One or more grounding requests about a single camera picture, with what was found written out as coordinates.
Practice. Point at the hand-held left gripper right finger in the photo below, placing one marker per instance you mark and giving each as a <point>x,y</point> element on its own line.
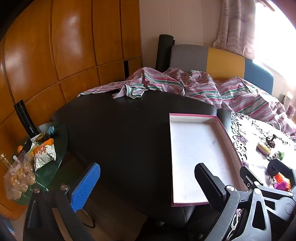
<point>205,180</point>

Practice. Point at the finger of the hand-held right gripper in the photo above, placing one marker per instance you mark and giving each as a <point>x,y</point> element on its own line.
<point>286,172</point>
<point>248,176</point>

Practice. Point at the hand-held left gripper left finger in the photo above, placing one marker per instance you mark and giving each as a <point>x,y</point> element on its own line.
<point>84,187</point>

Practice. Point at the orange toy block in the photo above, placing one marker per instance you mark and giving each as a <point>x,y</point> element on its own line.
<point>279,178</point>

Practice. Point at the magenta pig toy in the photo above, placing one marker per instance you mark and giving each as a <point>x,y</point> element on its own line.
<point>282,185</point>

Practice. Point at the pink-edged white tray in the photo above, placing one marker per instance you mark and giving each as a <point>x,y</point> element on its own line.
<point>196,150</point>

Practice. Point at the yellow oval soap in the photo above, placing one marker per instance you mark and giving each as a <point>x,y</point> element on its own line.
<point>263,148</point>

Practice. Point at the brown fluted mould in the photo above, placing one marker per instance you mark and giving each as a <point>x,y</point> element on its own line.
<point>270,141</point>

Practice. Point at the small green toy block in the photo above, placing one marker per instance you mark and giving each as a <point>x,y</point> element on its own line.
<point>281,154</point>

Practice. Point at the embroidered white tablecloth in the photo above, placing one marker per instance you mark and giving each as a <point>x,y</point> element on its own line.
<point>252,132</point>

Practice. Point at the round green glass table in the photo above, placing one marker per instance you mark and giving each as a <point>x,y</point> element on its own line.
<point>55,148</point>

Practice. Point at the orange white snack bag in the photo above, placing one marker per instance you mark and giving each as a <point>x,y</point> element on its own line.
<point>44,154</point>

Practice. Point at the black leather bench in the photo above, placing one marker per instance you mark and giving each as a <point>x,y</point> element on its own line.
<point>115,139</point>
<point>223,120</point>

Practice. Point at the small pink box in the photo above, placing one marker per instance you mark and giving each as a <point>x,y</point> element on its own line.
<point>290,111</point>

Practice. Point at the small blue box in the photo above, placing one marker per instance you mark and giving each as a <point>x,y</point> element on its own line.
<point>52,130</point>

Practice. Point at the clear bag of nuts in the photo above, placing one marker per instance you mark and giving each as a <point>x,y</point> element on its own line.
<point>18,178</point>

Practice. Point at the gold-capped bottle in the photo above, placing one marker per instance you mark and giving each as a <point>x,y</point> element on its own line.
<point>5,159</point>

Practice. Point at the black cylinder tube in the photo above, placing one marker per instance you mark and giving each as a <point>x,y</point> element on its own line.
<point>25,120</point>

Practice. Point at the pink green striped bed sheet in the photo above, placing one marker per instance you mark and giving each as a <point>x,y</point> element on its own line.
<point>208,85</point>

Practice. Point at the grey yellow blue headboard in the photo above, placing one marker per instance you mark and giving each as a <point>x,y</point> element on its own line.
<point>224,60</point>

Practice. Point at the black rolled mat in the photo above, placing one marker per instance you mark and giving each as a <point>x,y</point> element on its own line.
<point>164,51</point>

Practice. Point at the wooden wardrobe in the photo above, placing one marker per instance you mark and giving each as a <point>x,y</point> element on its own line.
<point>69,46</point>

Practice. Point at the pale floral curtain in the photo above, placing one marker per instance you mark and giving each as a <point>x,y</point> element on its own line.
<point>235,25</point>

